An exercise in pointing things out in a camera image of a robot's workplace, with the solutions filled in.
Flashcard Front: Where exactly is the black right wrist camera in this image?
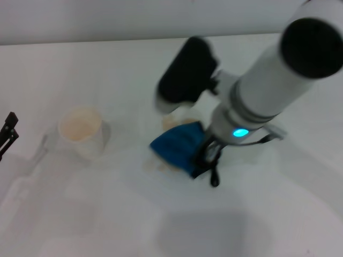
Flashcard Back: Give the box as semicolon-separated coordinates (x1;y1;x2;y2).
153;35;221;114

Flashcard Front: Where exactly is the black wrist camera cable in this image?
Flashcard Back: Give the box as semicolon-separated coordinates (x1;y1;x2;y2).
235;133;272;147

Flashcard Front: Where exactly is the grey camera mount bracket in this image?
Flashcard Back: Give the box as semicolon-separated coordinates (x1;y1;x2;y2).
264;125;288;140

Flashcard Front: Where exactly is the blue rag with black trim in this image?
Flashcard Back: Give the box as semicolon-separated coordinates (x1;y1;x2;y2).
149;121;221;188

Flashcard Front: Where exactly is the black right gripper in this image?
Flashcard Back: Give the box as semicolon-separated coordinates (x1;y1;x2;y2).
191;133;225;172

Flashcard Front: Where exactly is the brown water stain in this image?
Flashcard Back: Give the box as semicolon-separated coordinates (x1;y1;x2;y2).
141;105;207;172

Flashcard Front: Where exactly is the white paper cup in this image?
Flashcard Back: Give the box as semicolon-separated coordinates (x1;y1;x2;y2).
57;106;111;162

